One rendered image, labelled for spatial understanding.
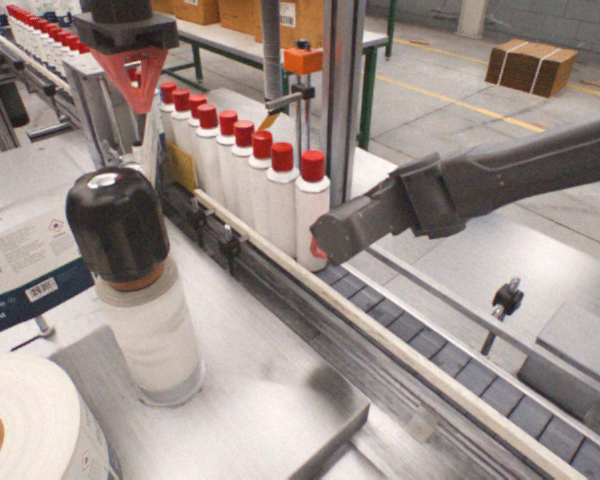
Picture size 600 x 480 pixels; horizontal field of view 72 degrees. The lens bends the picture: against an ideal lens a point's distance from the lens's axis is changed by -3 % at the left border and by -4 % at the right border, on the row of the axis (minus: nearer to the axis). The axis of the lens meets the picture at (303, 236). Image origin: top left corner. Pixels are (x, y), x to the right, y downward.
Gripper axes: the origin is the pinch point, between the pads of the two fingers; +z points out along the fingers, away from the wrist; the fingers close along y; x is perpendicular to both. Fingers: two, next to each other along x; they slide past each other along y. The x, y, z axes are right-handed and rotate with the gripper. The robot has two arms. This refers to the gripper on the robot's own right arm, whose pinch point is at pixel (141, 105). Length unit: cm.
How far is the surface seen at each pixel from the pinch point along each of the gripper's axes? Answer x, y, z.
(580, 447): 21, 52, 31
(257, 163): 17.2, -2.2, 14.5
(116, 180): -8.3, 11.2, 1.3
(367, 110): 185, -110, 82
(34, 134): 6, -107, 42
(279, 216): 16.6, 3.6, 21.2
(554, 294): 50, 39, 35
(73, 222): -12.6, 10.5, 4.1
